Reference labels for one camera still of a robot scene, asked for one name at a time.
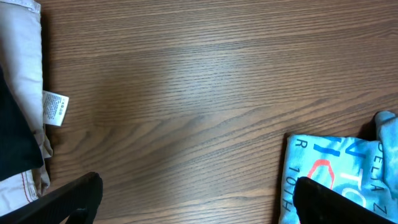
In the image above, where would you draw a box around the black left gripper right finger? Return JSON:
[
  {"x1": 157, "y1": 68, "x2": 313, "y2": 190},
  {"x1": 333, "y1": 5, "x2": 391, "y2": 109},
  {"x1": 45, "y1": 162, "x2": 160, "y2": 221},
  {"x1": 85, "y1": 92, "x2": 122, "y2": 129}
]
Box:
[{"x1": 293, "y1": 177, "x2": 393, "y2": 224}]

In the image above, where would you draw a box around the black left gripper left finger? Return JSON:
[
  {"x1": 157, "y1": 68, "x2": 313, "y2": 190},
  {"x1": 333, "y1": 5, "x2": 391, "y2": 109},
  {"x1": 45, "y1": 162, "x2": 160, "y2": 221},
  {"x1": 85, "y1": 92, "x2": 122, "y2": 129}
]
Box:
[{"x1": 1, "y1": 172, "x2": 103, "y2": 224}]

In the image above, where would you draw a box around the light blue printed t-shirt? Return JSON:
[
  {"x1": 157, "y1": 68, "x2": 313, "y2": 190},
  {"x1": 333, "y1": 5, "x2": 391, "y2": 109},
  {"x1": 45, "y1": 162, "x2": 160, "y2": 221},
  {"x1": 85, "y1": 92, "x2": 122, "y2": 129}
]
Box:
[{"x1": 279, "y1": 111, "x2": 397, "y2": 223}]

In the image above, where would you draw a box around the folded black garment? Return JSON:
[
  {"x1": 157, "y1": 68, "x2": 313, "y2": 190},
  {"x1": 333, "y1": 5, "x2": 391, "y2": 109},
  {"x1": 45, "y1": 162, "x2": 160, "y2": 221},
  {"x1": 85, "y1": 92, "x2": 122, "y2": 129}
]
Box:
[{"x1": 0, "y1": 73, "x2": 44, "y2": 180}]

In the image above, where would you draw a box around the folded beige garment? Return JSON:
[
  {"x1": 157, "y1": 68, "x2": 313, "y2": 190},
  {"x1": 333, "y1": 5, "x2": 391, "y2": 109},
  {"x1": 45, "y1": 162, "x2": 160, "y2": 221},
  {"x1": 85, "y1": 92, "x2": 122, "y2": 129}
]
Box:
[{"x1": 1, "y1": 0, "x2": 69, "y2": 215}]

